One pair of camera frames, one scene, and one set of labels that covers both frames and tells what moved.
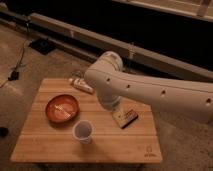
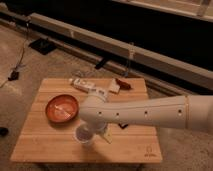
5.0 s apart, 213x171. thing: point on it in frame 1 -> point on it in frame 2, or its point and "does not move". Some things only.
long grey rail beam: (93, 45) does not move
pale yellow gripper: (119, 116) -> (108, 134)
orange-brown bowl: (62, 109) does not move
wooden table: (65, 125) does not move
